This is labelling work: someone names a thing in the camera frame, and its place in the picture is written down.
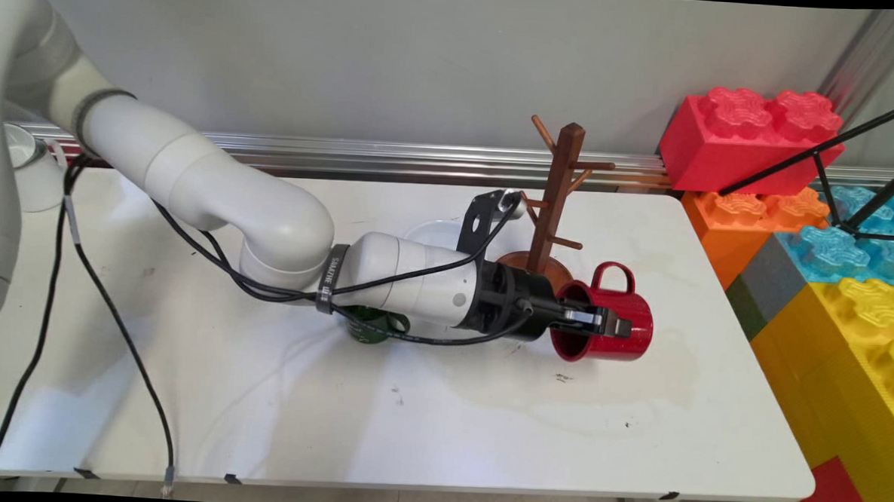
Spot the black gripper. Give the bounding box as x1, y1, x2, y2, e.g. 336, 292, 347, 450
476, 262, 635, 344

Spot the red enamel mug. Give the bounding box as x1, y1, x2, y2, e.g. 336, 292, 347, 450
548, 259, 656, 366

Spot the dark green mug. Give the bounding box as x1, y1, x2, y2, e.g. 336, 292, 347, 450
347, 305, 413, 347

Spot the brown wooden mug tree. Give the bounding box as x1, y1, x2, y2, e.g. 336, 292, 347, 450
494, 114, 620, 297

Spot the giant green toy brick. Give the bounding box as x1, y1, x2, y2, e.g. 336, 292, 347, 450
724, 274, 770, 343

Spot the giant orange toy brick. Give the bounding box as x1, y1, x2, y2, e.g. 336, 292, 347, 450
678, 182, 831, 295

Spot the giant grey toy brick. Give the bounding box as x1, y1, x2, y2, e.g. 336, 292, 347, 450
738, 232, 810, 325

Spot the white and blue bowl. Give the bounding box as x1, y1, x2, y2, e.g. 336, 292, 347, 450
404, 218, 470, 254

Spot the giant red toy brick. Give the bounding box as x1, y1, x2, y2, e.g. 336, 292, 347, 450
657, 84, 849, 200

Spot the giant yellow toy brick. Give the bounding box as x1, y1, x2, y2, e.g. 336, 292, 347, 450
744, 274, 894, 502

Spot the giant light blue toy brick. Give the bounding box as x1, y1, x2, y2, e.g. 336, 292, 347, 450
774, 182, 894, 288

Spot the black tripod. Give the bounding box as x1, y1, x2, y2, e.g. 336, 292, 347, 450
717, 92, 894, 243

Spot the small red toy brick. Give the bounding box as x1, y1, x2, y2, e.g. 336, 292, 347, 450
800, 455, 881, 502

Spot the white mug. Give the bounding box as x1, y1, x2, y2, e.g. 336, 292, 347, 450
0, 122, 70, 215

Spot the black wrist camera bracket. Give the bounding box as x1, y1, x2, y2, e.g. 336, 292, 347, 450
458, 188, 528, 259

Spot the horizontal aluminium rail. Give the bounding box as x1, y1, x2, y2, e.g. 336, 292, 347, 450
13, 123, 671, 195

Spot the black velcro strap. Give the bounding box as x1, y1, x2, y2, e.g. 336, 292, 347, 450
314, 243, 352, 315

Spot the slanted aluminium post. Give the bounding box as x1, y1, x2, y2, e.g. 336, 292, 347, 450
816, 7, 894, 121

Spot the black cable with metal connector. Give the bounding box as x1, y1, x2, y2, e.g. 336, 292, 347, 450
51, 155, 191, 499

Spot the plain black cable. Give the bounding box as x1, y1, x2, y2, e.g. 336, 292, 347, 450
0, 152, 75, 496

